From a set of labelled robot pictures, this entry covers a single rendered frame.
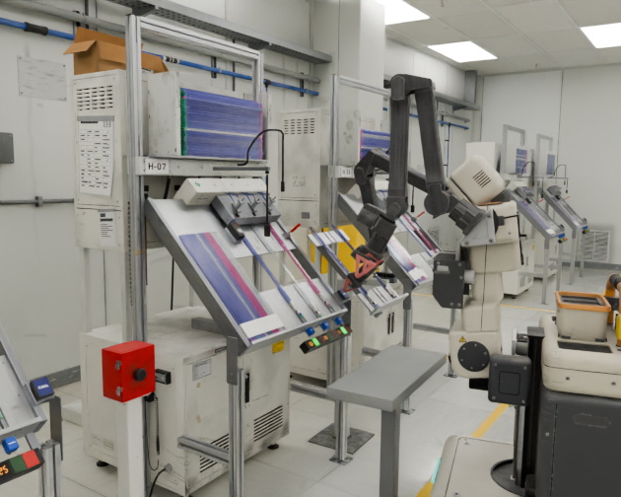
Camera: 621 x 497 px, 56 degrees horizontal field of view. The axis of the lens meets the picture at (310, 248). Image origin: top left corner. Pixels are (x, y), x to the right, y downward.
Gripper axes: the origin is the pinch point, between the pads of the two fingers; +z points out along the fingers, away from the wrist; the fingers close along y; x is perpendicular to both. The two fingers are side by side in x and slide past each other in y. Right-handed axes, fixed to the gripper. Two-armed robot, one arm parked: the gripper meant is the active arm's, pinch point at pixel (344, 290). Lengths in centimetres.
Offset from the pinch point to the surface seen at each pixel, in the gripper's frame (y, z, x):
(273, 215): 9.9, 0.8, -46.0
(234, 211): 34, 1, -50
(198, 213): 47, 7, -55
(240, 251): 39, 7, -33
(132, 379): 109, 17, 0
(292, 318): 36.8, 6.1, 2.0
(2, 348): 147, 6, -16
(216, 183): 35, -1, -64
